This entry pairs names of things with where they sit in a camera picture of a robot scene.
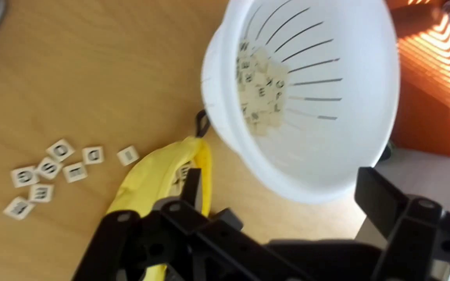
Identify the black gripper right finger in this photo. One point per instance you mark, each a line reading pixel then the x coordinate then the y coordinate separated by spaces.
pixel 378 198

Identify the letter tiles in colander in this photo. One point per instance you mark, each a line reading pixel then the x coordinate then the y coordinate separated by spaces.
pixel 261 81

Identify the letter tile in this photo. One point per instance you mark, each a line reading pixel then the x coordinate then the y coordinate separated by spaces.
pixel 92 154
pixel 48 167
pixel 23 176
pixel 41 192
pixel 128 154
pixel 75 171
pixel 19 207
pixel 61 150

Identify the orange chair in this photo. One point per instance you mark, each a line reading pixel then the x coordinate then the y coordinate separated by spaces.
pixel 423 46

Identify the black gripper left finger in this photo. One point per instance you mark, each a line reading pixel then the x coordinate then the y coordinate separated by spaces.
pixel 191 189

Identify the white plastic colander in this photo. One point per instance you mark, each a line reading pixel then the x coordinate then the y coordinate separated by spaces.
pixel 341 95

